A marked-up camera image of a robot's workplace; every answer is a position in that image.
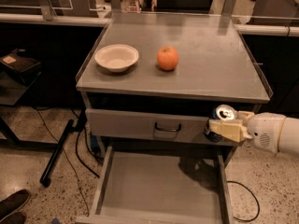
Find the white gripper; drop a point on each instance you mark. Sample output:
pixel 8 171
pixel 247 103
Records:
pixel 263 130

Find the blue pepsi can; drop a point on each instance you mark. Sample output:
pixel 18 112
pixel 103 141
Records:
pixel 221 112

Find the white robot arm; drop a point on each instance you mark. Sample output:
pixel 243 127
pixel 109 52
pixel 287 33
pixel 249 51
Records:
pixel 289 137

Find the grey top drawer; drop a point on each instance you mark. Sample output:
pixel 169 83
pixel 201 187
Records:
pixel 139 125

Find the grey metal drawer cabinet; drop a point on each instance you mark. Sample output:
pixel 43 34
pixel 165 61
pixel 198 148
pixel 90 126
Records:
pixel 158 76

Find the open grey middle drawer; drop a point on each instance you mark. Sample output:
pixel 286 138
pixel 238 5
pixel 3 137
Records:
pixel 185 186

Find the orange fruit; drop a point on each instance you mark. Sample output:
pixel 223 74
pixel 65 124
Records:
pixel 167 58

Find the white bowl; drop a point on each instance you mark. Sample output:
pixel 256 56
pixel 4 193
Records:
pixel 116 58

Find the black stand leg with wheel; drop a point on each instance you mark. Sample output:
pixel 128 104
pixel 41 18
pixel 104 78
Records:
pixel 59 147

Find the black box on shelf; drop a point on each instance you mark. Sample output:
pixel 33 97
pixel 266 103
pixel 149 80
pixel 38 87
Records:
pixel 19 67

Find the dark side table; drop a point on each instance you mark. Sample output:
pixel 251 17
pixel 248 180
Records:
pixel 10 93

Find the dark shoe upper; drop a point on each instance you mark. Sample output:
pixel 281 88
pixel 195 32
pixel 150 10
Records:
pixel 13 202

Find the dark shoe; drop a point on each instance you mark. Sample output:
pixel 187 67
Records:
pixel 13 202
pixel 14 218

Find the dark shoe lower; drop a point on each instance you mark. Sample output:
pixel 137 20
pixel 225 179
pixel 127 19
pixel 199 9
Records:
pixel 14 218

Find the black drawer handle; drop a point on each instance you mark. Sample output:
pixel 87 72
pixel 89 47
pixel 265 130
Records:
pixel 167 129

